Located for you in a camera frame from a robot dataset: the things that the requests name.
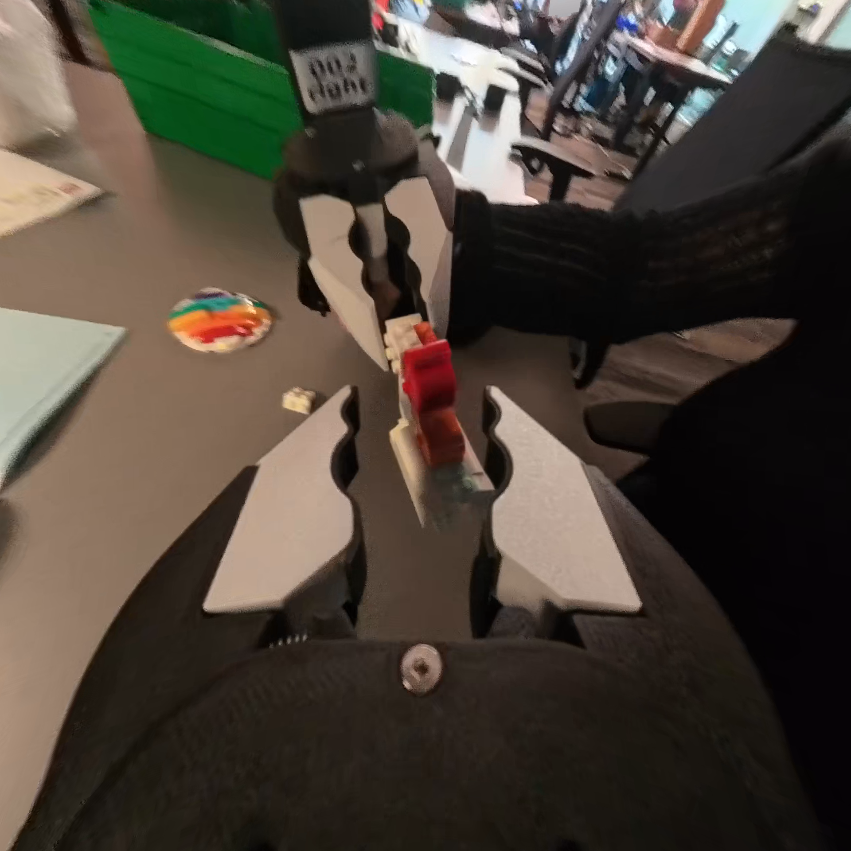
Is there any light blue open instruction booklet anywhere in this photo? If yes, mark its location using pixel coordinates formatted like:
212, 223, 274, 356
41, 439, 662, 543
0, 308, 129, 482

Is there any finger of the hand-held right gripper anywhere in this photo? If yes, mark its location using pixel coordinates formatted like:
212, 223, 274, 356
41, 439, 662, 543
386, 176, 456, 330
298, 195, 393, 372

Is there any green plastic bin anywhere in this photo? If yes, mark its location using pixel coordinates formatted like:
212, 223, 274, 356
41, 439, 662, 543
86, 0, 437, 180

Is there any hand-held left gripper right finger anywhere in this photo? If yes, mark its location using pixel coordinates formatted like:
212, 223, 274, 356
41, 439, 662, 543
471, 386, 644, 616

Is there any black mesh chair back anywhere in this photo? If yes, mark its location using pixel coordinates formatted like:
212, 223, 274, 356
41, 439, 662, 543
615, 29, 851, 217

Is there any rainbow round lego build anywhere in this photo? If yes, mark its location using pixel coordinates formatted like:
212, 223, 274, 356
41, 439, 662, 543
168, 287, 274, 354

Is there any red and white lego model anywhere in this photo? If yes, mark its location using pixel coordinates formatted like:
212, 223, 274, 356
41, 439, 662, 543
382, 314, 497, 533

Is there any black office chair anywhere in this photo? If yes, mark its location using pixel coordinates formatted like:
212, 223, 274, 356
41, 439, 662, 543
499, 0, 643, 204

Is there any white table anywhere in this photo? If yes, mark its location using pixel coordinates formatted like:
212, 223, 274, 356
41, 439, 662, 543
392, 20, 541, 201

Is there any person's right forearm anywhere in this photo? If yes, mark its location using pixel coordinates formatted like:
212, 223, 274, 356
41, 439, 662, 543
447, 190, 851, 390

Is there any white instruction booklet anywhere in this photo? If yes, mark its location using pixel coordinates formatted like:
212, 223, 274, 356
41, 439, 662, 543
0, 149, 107, 237

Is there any clear plastic bag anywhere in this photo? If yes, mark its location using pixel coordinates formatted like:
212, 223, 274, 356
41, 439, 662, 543
0, 0, 77, 150

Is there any wooden desk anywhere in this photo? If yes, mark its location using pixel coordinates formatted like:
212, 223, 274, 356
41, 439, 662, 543
599, 26, 736, 154

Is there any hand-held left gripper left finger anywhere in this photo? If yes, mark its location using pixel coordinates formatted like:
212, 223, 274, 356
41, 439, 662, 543
202, 384, 367, 616

